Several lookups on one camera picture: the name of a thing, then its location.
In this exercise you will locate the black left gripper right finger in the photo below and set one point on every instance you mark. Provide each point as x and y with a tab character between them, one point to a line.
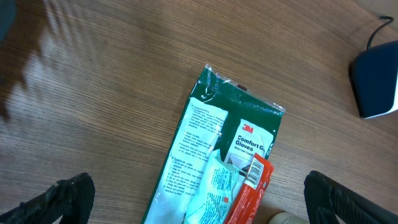
328	201

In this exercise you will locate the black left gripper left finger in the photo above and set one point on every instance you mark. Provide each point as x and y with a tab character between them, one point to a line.
69	201

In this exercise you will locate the red white tissue pack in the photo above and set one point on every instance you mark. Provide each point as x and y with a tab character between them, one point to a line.
287	218

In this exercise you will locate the red white tube packet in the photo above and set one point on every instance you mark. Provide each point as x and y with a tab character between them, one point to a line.
250	196

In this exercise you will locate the clear teal wipes packet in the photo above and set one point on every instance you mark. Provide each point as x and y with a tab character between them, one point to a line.
214	196

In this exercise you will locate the green 3M gloves package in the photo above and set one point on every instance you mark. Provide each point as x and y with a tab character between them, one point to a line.
218	114

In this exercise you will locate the white barcode scanner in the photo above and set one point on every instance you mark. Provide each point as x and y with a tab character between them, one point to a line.
373	76

